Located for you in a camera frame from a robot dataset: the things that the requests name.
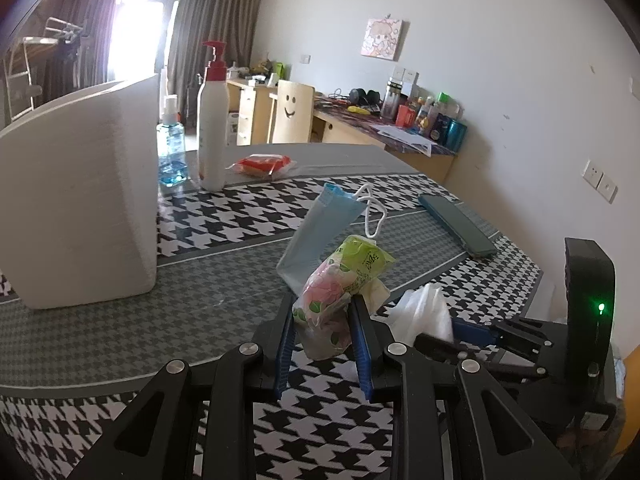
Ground white paper sheets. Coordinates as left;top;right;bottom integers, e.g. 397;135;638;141
377;125;439;154

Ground pink wall picture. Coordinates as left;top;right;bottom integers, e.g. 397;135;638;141
361;18;404;60

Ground glass balcony door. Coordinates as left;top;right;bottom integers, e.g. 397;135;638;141
107;0;178;78

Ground small metal bunk bed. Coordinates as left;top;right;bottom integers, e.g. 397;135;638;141
2;17;91;126

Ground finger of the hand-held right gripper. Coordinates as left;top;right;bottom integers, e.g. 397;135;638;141
414;332;548;386
452;317;568;356

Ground white tissue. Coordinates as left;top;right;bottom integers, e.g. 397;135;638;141
389;282;455;347

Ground wide brown curtain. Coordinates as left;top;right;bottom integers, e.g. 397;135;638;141
167;0;264;86

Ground white pump lotion bottle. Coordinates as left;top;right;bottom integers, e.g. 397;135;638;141
196;40;231;192

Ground red snack packet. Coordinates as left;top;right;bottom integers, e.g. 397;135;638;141
226;154;297;181

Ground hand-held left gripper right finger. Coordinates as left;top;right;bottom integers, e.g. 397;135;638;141
347;294;586;480

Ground houndstooth tablecloth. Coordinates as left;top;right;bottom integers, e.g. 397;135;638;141
0;167;546;480

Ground desk with patterned cover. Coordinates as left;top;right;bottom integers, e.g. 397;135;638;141
310;102;458;187

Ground blue face mask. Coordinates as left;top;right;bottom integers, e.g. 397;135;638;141
276;182;389;291

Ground dark green flat case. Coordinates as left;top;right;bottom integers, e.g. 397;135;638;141
417;194;499;260

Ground wooden chair with smiley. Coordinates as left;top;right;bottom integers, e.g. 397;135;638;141
270;80;316;145

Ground floral tissue packet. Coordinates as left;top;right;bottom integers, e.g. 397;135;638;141
291;234;397;361

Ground teal can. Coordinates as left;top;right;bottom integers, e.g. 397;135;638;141
446;120;469;151

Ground white foam box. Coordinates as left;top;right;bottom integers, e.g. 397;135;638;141
0;74;161;311

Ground dark blue bottle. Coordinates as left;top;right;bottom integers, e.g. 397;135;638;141
431;112;451;144

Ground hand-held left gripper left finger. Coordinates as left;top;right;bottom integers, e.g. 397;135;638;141
67;292;296;480

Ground narrow brown curtain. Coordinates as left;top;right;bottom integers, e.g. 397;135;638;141
27;0;127;98

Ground blue hand sanitizer bottle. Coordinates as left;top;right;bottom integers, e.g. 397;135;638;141
156;95;188;188

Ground white carton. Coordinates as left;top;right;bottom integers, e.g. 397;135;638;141
400;67;420;99

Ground white wall socket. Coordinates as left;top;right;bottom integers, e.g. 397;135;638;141
582;160;619;205

